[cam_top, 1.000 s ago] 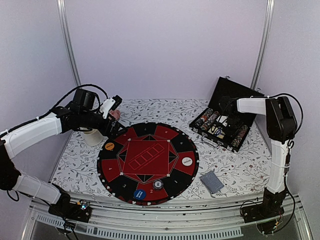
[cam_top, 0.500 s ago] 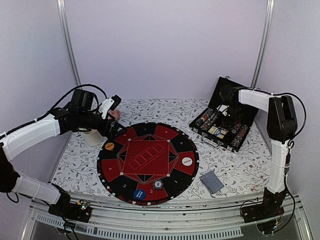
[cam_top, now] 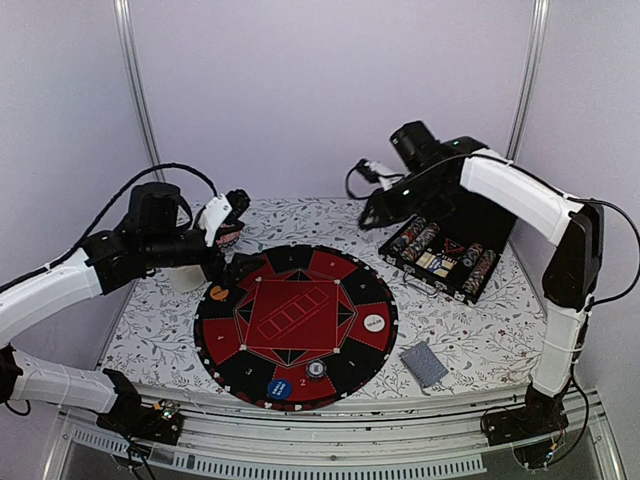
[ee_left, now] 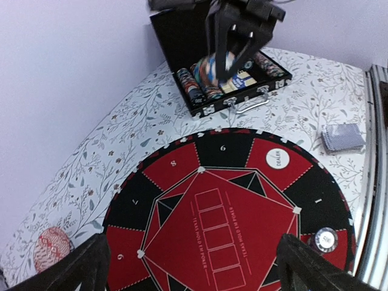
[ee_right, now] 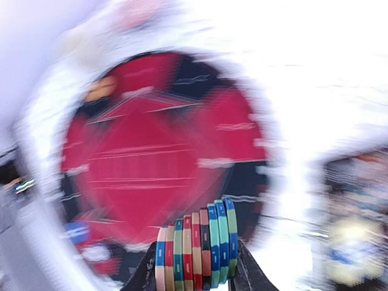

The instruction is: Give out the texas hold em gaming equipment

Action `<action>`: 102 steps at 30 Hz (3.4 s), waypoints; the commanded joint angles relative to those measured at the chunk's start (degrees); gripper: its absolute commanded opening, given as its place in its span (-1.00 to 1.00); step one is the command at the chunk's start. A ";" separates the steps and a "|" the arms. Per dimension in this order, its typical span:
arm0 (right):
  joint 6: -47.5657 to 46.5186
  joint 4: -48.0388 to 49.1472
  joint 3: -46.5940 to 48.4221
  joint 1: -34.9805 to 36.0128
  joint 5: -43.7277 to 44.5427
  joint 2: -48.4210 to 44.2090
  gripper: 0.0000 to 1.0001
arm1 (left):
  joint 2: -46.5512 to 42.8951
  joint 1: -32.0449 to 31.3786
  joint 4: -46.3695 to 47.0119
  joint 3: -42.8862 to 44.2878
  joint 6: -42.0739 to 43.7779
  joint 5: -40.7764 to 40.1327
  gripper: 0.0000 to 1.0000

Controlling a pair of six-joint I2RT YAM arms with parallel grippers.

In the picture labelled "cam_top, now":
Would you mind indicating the cream ceramic cup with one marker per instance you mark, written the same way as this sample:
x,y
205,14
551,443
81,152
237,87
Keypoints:
x,y
186,279

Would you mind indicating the right aluminium frame post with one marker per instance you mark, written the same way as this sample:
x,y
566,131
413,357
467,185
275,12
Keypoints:
x,y
537,31

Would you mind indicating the chip row inner right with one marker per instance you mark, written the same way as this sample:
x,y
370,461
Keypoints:
x,y
469,259

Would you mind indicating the round red black poker mat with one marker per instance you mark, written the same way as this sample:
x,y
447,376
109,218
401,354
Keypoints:
x,y
305,303

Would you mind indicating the white dealer button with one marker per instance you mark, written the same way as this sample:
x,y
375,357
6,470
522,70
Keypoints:
x,y
374,323

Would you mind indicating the boxed texas holdem cards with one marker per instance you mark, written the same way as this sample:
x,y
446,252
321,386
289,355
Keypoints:
x,y
436,264

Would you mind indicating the red patterned small bowl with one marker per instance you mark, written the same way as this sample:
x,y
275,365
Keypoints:
x,y
228,234

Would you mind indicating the blue playing card deck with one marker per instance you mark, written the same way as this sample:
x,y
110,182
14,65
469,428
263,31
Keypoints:
x,y
423,364

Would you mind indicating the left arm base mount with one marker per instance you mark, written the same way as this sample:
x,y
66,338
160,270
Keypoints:
x,y
161,422

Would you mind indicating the left aluminium frame post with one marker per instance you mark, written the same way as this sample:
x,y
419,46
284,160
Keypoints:
x,y
124,24

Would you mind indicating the chip row outer right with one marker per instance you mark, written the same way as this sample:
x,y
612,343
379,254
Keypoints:
x,y
479,273

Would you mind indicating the black poker chip case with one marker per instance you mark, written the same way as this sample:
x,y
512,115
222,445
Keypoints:
x,y
463,218

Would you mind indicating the chip row back left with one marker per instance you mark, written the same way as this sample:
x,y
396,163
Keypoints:
x,y
408,235

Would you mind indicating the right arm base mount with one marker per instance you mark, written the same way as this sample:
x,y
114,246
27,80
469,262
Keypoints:
x,y
535,437

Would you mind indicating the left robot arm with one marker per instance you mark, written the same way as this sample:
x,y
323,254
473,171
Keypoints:
x,y
91,269

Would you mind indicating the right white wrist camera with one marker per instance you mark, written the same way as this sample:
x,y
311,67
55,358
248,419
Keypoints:
x,y
376,173

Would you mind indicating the blue small blind button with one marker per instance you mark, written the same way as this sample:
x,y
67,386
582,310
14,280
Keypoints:
x,y
279,389

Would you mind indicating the chrome case handle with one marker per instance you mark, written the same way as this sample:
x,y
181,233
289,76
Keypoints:
x,y
430,288

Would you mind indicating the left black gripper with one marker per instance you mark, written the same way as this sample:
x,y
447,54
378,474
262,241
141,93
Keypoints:
x,y
239,261

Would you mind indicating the aluminium front rail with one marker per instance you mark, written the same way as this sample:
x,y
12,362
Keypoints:
x,y
417,437

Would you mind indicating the aluminium frame post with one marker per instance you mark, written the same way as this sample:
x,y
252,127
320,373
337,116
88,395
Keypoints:
x,y
537,31
124,24

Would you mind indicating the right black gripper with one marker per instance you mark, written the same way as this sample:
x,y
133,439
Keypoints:
x,y
387,214

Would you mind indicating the chip row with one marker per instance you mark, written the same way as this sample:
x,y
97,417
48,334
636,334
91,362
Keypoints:
x,y
408,235
420,243
469,259
479,273

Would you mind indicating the small poker chip stack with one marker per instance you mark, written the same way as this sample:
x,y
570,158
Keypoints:
x,y
316,370

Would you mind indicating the orange big blind button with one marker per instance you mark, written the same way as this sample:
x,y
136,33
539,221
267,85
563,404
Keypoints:
x,y
218,293

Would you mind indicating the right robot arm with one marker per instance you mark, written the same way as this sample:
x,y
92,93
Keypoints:
x,y
573,231

